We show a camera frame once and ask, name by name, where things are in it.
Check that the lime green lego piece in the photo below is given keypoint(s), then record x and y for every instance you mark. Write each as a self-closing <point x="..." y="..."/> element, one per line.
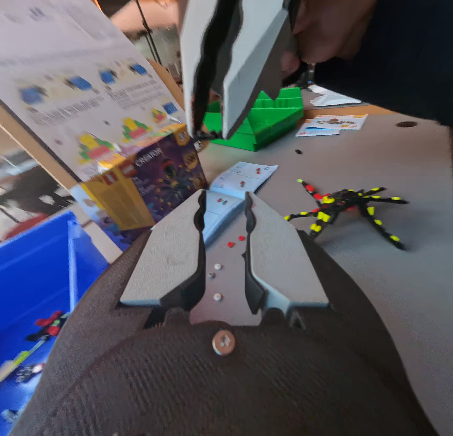
<point x="21" y="358"/>

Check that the white folded paper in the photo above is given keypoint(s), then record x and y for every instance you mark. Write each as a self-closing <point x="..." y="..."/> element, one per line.
<point x="334" y="100"/>

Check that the tan wooden board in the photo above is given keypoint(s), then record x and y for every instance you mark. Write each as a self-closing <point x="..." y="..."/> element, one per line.
<point x="42" y="153"/>

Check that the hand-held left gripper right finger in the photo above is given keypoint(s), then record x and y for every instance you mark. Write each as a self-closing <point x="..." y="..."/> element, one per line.
<point x="283" y="266"/>

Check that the red black lego figure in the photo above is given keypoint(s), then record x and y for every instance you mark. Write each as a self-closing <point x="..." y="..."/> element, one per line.
<point x="49" y="323"/>

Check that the green stepped plastic block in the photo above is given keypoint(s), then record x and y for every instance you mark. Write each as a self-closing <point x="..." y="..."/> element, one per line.
<point x="276" y="121"/>

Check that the yellow topped lego leaflet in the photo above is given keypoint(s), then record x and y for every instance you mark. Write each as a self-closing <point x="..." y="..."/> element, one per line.
<point x="343" y="122"/>

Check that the black yellow lego spider model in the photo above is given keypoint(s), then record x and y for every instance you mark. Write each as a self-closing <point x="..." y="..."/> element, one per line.
<point x="331" y="209"/>

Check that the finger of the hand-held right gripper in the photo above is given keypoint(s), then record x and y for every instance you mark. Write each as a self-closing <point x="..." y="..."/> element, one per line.
<point x="196" y="36"/>
<point x="254" y="71"/>

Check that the blue plastic bin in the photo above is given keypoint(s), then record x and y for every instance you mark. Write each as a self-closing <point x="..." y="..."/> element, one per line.
<point x="32" y="266"/>

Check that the blue white lego leaflet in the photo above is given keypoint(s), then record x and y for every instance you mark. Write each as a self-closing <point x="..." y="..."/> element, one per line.
<point x="315" y="129"/>

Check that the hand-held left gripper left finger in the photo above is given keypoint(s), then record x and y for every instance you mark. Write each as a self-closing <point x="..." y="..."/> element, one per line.
<point x="166" y="259"/>

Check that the thin black stand pole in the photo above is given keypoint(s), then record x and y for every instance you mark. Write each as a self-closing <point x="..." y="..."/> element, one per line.
<point x="143" y="18"/>

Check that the person's right hand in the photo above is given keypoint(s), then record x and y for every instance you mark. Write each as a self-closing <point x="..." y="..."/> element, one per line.
<point x="325" y="25"/>

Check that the person's right forearm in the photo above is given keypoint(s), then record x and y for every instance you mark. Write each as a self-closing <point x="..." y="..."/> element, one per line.
<point x="407" y="54"/>

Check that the purple lego set box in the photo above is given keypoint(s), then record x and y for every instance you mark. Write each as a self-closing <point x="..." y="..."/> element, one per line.
<point x="155" y="192"/>

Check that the open lego instruction booklet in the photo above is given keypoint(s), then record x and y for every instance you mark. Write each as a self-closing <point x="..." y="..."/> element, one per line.
<point x="244" y="176"/>

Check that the white printed lego sheet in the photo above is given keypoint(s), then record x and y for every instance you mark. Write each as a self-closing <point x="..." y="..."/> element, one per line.
<point x="70" y="89"/>

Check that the small black lego piece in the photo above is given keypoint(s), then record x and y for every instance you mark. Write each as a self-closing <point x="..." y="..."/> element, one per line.
<point x="205" y="135"/>

